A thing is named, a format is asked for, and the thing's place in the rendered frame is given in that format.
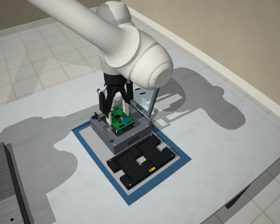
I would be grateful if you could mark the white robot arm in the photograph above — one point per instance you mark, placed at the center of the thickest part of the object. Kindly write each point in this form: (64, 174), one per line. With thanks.
(123, 49)

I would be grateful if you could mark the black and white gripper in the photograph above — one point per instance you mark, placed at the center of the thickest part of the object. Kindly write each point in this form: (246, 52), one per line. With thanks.
(114, 84)

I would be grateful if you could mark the green circuit board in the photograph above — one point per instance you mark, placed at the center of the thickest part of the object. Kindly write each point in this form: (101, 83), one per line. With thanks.
(119, 118)

